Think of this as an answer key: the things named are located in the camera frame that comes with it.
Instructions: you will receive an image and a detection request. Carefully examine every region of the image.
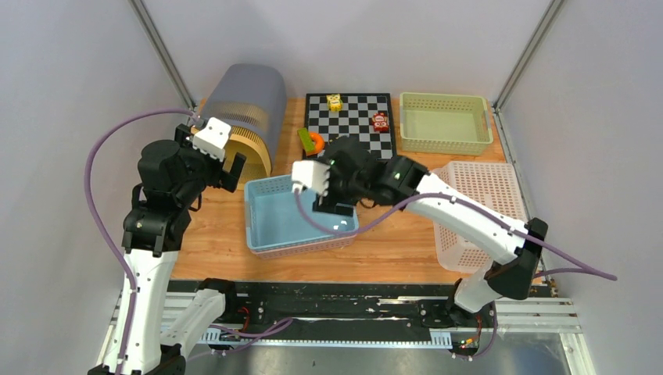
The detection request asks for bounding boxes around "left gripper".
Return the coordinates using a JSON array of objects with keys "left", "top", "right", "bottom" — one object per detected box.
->
[{"left": 175, "top": 125, "right": 244, "bottom": 205}]

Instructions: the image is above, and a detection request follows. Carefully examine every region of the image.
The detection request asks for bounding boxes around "light blue plastic basket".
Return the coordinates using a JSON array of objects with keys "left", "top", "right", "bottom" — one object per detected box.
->
[{"left": 244, "top": 175, "right": 336, "bottom": 251}]

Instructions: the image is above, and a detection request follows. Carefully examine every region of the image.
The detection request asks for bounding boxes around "large white plastic basket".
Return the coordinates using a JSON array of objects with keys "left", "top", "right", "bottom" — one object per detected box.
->
[{"left": 432, "top": 161, "right": 527, "bottom": 273}]

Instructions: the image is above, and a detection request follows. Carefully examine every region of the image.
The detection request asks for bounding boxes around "pink plastic basket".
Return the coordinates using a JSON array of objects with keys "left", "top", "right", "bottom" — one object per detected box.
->
[{"left": 250, "top": 235, "right": 356, "bottom": 259}]

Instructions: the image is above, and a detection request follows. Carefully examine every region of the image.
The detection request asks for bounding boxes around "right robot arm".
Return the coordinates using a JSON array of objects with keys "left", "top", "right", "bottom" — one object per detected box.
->
[{"left": 292, "top": 136, "right": 548, "bottom": 327}]

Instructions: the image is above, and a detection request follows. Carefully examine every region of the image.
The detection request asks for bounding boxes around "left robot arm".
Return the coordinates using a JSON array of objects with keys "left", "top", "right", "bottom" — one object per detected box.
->
[{"left": 92, "top": 118, "right": 245, "bottom": 374}]

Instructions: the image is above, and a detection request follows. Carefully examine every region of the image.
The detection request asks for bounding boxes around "orange arch toy block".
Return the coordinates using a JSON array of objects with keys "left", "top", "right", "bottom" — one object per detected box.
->
[{"left": 303, "top": 132, "right": 325, "bottom": 156}]

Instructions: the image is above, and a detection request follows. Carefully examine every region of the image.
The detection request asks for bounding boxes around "grey and yellow laundry bin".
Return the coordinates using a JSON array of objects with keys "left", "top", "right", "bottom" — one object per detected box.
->
[{"left": 201, "top": 63, "right": 287, "bottom": 189}]

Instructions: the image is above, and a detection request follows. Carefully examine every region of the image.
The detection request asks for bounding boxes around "black and white chessboard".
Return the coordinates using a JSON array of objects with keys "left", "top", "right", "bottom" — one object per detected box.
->
[{"left": 304, "top": 93, "right": 396, "bottom": 159}]

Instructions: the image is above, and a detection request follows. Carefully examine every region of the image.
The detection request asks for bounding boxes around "red owl toy block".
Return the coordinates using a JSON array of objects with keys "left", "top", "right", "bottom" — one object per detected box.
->
[{"left": 370, "top": 112, "right": 390, "bottom": 133}]

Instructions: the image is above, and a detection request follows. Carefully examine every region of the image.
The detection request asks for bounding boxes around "yellow owl toy block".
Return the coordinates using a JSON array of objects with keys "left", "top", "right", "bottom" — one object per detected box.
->
[{"left": 326, "top": 94, "right": 343, "bottom": 113}]

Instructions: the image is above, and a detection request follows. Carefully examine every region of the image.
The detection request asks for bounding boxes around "green plastic basket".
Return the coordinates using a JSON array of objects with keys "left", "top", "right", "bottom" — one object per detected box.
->
[{"left": 400, "top": 92, "right": 493, "bottom": 156}]

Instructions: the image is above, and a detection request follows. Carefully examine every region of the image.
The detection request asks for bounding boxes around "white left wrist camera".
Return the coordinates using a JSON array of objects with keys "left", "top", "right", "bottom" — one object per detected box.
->
[{"left": 192, "top": 117, "right": 232, "bottom": 162}]

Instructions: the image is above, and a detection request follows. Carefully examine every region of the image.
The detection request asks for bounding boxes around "black metal base rail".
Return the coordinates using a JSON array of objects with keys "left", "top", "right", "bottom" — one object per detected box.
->
[{"left": 160, "top": 279, "right": 555, "bottom": 345}]

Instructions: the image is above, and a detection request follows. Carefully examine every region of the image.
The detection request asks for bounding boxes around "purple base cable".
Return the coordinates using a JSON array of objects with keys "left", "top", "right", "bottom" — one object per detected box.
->
[{"left": 186, "top": 316, "right": 296, "bottom": 363}]

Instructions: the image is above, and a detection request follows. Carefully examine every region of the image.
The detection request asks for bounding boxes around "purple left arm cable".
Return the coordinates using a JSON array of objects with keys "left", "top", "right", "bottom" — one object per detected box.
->
[{"left": 84, "top": 108, "right": 200, "bottom": 375}]

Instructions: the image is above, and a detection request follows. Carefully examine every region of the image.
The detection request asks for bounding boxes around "left aluminium frame post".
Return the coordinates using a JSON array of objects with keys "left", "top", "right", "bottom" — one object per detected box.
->
[{"left": 127, "top": 0, "right": 198, "bottom": 109}]

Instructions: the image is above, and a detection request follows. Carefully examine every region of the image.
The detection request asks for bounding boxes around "aluminium frame post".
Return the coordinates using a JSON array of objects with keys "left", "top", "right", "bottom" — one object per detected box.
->
[
  {"left": 493, "top": 0, "right": 566, "bottom": 111},
  {"left": 127, "top": 0, "right": 198, "bottom": 109}
]

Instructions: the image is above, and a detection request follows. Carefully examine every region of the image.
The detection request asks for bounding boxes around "right aluminium frame post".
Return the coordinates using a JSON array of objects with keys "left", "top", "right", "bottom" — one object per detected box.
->
[{"left": 493, "top": 0, "right": 566, "bottom": 111}]

